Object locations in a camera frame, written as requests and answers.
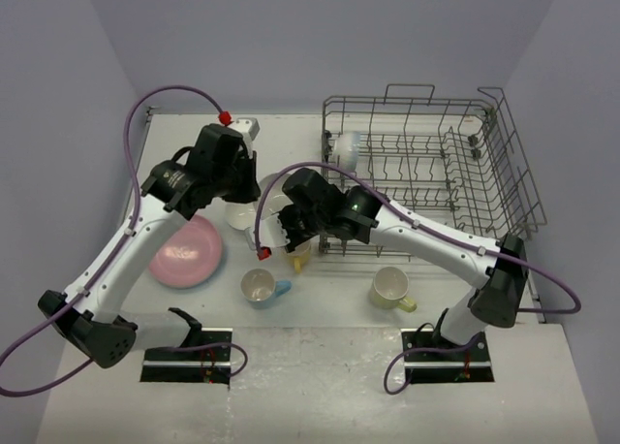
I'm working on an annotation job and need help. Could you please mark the white bowl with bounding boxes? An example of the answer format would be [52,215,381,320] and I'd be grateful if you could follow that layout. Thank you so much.
[224,202,258,231]
[258,173,293,217]
[332,132,361,173]

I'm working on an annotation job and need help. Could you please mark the yellow mug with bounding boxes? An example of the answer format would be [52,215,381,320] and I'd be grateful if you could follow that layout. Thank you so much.
[286,241,312,273]

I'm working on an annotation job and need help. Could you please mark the blue mug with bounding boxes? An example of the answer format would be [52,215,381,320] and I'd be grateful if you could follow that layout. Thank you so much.
[240,269,293,309]

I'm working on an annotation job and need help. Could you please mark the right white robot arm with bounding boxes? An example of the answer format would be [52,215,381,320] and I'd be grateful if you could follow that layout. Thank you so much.
[279,168,528,360]

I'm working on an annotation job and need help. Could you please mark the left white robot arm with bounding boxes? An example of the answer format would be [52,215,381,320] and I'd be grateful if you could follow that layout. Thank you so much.
[38,118,260,368]

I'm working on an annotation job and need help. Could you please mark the pink plate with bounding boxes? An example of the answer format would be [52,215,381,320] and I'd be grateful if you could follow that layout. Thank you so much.
[148,216,224,289]

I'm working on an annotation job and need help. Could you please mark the light green mug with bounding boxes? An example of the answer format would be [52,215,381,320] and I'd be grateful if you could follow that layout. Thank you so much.
[368,267,418,313]

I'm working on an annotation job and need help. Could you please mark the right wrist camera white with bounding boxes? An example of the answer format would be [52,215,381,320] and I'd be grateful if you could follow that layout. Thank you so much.
[244,213,290,261]

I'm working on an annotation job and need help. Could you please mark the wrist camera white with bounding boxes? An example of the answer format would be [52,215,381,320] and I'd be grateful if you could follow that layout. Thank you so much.
[244,213,290,261]
[218,111,260,150]

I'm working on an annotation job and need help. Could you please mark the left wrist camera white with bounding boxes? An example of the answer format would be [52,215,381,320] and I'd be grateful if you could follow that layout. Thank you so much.
[218,111,260,150]

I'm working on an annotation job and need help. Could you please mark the grey wire dish rack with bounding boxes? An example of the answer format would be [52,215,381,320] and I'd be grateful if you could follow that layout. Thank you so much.
[321,83,547,240]

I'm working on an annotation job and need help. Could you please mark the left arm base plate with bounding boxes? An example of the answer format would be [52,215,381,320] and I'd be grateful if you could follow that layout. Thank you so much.
[139,346,232,385]

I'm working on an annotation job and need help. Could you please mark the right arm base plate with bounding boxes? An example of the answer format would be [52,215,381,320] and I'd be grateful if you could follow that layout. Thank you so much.
[403,333,495,384]

